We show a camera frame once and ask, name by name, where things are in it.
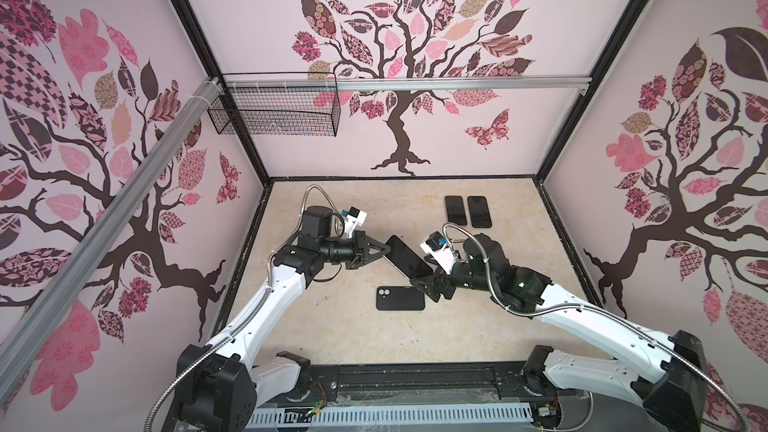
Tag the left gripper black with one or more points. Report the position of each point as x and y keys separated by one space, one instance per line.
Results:
x=361 y=255

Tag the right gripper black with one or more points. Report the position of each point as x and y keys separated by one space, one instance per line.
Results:
x=432 y=288

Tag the silver-edged black phone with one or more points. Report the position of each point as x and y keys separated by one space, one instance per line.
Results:
x=405 y=260

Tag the small black phone case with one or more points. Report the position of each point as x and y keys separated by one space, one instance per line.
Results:
x=399 y=298

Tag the purple phone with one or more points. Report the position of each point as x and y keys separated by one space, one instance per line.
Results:
x=455 y=210

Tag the large black phone case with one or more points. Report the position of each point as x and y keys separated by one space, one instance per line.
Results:
x=479 y=211

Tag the dark phone screen up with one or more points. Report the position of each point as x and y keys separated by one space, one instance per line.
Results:
x=479 y=211

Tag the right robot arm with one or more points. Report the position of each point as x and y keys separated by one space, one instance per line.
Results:
x=660 y=373

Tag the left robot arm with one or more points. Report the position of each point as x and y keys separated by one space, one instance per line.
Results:
x=219 y=385

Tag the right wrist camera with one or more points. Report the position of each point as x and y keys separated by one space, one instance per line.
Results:
x=440 y=250

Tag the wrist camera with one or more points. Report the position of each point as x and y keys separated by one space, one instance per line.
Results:
x=440 y=250
x=354 y=219

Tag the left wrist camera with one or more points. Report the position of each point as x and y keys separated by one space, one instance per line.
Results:
x=354 y=219

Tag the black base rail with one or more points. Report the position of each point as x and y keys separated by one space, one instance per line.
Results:
x=422 y=384

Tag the black wire basket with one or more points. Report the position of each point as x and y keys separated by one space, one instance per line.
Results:
x=278 y=103

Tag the back aluminium rail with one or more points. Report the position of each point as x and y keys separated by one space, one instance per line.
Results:
x=414 y=82

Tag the aluminium rail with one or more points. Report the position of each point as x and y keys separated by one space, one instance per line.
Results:
x=44 y=315
x=414 y=82

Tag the white slotted cable duct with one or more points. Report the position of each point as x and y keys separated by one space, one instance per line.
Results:
x=273 y=419

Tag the left aluminium rail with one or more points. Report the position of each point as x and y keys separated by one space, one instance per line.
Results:
x=44 y=315

